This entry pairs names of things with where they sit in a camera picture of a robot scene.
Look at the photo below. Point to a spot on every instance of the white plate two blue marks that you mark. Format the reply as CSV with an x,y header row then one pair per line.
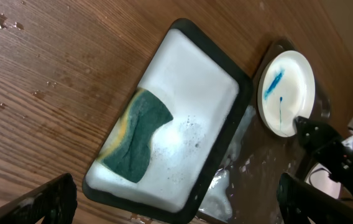
x,y
286,90

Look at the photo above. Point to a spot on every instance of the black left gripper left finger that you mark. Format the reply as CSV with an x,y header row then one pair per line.
x,y
53,202

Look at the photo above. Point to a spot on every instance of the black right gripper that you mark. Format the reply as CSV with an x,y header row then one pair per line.
x,y
324,143

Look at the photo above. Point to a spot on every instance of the green yellow sponge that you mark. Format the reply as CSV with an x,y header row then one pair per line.
x,y
127,150

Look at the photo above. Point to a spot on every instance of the white plate large blue smear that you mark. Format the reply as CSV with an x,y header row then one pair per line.
x,y
319,177

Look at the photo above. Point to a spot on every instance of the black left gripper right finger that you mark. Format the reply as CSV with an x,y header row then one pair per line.
x,y
300,202

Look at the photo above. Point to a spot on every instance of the black rimmed water tray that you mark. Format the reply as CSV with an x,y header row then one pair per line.
x,y
207,94

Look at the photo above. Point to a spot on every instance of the dark brown serving tray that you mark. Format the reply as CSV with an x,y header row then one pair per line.
x,y
244,188

